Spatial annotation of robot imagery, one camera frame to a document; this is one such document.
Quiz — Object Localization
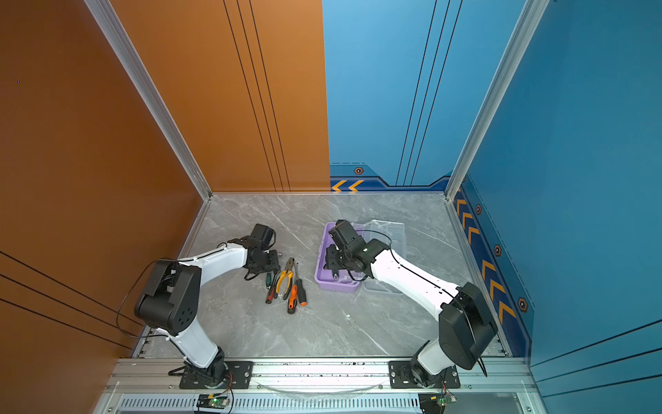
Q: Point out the purple toolbox base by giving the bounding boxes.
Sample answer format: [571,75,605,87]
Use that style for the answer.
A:
[315,222,367,293]

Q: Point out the clear toolbox lid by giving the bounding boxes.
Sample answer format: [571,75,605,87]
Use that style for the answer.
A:
[357,220,407,295]

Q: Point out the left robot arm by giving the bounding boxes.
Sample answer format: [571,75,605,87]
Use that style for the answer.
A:
[134,224,279,389]

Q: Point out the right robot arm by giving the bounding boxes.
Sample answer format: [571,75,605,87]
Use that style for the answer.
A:
[326,220,498,388]

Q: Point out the orange black screwdriver small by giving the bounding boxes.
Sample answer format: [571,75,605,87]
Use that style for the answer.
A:
[294,263,307,306]

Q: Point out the orange black screwdriver large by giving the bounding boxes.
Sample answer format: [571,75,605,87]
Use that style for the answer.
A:
[287,279,298,315]

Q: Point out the left green circuit board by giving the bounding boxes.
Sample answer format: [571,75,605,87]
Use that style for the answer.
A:
[195,393,230,412]

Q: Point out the green circuit board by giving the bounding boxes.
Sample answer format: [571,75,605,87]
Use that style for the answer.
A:
[195,393,230,412]
[418,393,457,414]

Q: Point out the right green circuit board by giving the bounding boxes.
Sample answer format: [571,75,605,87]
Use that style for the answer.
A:
[418,393,457,414]

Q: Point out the yellow handled pliers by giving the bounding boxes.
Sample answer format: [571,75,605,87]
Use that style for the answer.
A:
[273,257,296,299]

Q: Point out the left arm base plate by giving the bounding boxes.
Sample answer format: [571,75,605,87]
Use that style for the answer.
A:
[168,361,253,391]

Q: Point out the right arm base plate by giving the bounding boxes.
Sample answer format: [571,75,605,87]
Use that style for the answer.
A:
[387,361,461,389]

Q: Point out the aluminium front rail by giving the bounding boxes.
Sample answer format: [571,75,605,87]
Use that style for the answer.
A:
[103,357,537,394]

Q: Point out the left aluminium corner post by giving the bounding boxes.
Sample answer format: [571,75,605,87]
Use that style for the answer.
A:
[84,0,213,201]

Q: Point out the aluminium corner post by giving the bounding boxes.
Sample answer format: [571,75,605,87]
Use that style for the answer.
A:
[445,0,549,202]
[84,0,213,201]

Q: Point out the right aluminium corner post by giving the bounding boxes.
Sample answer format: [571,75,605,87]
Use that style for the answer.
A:
[445,0,549,202]

